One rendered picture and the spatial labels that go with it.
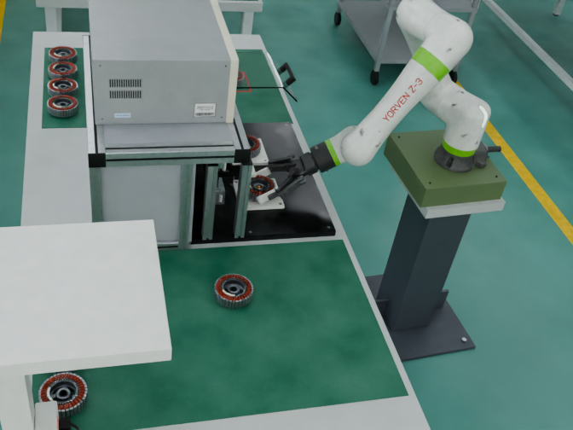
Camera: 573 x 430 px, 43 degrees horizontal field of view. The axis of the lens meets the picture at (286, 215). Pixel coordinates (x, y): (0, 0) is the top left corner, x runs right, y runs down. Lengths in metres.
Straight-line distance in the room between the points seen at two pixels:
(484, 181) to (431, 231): 0.29
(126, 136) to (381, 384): 0.96
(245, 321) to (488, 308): 1.61
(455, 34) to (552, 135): 2.68
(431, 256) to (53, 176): 1.43
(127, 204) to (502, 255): 2.14
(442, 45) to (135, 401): 1.31
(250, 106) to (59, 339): 1.73
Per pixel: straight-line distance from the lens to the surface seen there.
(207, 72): 2.03
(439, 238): 2.81
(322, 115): 4.39
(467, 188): 2.61
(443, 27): 2.24
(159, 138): 2.04
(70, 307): 1.45
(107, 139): 2.03
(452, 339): 3.18
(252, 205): 2.36
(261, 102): 2.95
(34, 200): 2.42
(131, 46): 2.06
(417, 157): 2.65
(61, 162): 2.58
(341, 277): 2.21
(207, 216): 2.17
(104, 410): 1.85
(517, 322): 3.40
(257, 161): 2.56
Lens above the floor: 2.26
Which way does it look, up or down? 39 degrees down
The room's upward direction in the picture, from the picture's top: 10 degrees clockwise
